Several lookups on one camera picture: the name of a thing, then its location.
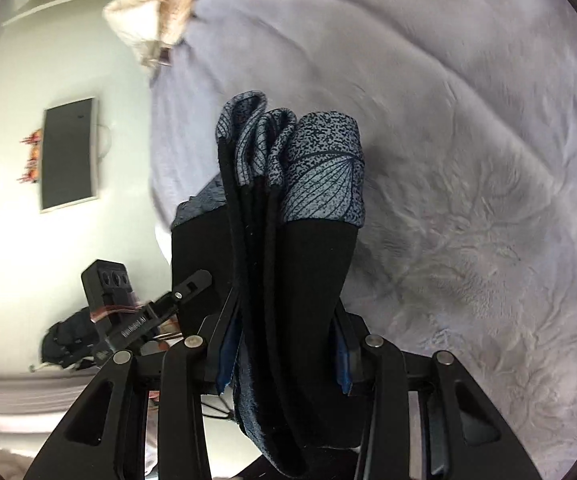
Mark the red wall decoration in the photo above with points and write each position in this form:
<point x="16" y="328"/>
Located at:
<point x="32" y="157"/>

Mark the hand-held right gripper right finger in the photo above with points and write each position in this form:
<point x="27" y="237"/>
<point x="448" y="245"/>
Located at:
<point x="344" y="367"/>

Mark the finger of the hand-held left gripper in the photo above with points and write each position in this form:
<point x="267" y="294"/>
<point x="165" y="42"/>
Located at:
<point x="186" y="290"/>

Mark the black pants grey patterned waistband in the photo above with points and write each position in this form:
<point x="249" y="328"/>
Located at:
<point x="308" y="270"/>

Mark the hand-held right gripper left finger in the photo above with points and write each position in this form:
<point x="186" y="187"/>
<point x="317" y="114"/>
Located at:
<point x="226" y="360"/>

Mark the black backpack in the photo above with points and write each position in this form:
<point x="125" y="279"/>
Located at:
<point x="66" y="342"/>

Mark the cream white cloth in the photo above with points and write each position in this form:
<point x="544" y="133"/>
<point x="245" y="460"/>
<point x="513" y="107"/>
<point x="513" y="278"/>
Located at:
<point x="136" y="15"/>

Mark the wall-mounted flat screen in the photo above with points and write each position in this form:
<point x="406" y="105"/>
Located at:
<point x="67" y="155"/>

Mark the lavender plush blanket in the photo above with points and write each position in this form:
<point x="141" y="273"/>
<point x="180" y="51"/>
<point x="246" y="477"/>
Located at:
<point x="468" y="160"/>

